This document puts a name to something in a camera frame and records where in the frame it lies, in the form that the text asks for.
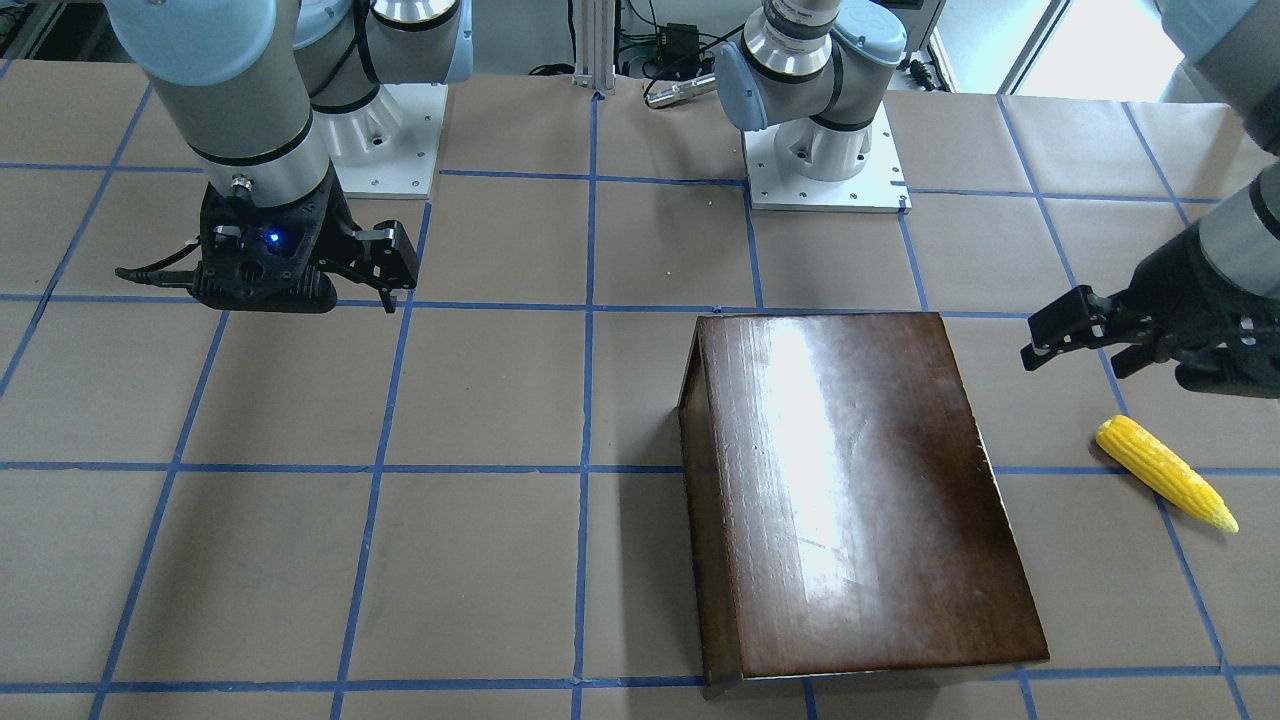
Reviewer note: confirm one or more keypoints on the yellow corn cob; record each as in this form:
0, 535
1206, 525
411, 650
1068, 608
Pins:
1150, 460

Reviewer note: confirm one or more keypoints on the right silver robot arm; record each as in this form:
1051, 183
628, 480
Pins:
273, 97

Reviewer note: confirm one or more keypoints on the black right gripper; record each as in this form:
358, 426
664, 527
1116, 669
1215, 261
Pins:
341, 243

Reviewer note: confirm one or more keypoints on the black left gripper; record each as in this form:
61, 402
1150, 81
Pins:
1190, 285

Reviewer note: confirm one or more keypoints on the aluminium frame post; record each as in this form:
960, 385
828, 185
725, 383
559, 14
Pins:
594, 38

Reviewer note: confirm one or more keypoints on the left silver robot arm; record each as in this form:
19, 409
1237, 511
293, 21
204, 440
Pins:
830, 61

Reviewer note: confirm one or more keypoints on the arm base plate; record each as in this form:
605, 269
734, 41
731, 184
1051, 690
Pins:
801, 166
388, 149

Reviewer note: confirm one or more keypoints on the dark wooden drawer box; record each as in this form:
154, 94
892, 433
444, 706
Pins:
845, 520

